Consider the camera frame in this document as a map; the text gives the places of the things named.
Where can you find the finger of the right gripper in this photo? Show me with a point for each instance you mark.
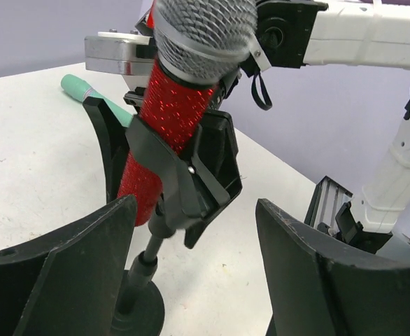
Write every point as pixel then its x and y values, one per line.
pixel 112 142

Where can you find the black mic stand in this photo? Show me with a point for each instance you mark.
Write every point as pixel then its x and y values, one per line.
pixel 140 306

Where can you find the teal microphone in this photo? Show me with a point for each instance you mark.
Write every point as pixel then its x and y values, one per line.
pixel 79 90

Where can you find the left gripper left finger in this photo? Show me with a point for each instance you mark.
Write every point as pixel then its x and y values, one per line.
pixel 66 282

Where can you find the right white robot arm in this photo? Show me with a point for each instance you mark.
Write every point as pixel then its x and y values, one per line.
pixel 340 75

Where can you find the aluminium frame rail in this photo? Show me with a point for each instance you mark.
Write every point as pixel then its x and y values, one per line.
pixel 330 213

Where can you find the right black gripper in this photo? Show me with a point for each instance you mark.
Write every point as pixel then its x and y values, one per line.
pixel 211 152

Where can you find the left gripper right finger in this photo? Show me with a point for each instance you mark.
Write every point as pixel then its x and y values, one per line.
pixel 320 286

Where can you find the red glitter microphone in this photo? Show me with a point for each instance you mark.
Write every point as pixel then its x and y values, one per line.
pixel 198 42

